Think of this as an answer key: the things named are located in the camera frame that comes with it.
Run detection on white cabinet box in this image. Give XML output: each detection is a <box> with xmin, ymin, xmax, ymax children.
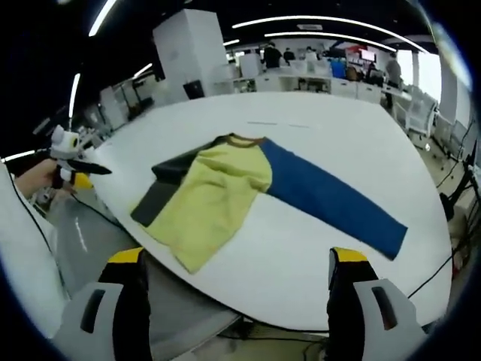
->
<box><xmin>239</xmin><ymin>54</ymin><xmax>263</xmax><ymax>79</ymax></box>

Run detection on white square pillar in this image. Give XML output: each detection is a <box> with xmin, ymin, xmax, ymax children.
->
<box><xmin>152</xmin><ymin>8</ymin><xmax>226</xmax><ymax>101</ymax></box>

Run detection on white counter cabinets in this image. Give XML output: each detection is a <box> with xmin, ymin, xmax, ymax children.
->
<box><xmin>232</xmin><ymin>70</ymin><xmax>384</xmax><ymax>103</ymax></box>

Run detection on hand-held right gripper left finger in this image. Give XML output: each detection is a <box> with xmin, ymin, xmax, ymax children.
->
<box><xmin>51</xmin><ymin>247</ymin><xmax>154</xmax><ymax>361</ymax></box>

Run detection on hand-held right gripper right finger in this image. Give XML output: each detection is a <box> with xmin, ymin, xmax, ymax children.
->
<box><xmin>325</xmin><ymin>246</ymin><xmax>428</xmax><ymax>361</ymax></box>

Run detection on straight ceiling light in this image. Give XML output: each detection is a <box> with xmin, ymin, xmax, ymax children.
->
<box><xmin>68</xmin><ymin>72</ymin><xmax>82</xmax><ymax>118</ymax></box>
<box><xmin>132</xmin><ymin>62</ymin><xmax>154</xmax><ymax>79</ymax></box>

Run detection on long curved ceiling light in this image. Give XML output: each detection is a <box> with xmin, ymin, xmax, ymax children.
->
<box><xmin>88</xmin><ymin>0</ymin><xmax>118</xmax><ymax>38</ymax></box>

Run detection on person's left hand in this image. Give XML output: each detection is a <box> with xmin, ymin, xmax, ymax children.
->
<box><xmin>32</xmin><ymin>159</ymin><xmax>58</xmax><ymax>191</ymax></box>

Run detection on black waste bin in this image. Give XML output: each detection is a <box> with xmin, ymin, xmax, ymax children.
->
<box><xmin>183</xmin><ymin>80</ymin><xmax>206</xmax><ymax>101</ymax></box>

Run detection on yellow blue grey garment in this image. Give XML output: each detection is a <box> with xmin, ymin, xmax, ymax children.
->
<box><xmin>130</xmin><ymin>132</ymin><xmax>410</xmax><ymax>275</ymax></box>

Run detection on white mesh office chair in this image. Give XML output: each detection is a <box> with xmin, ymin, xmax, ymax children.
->
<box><xmin>405</xmin><ymin>96</ymin><xmax>439</xmax><ymax>137</ymax></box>

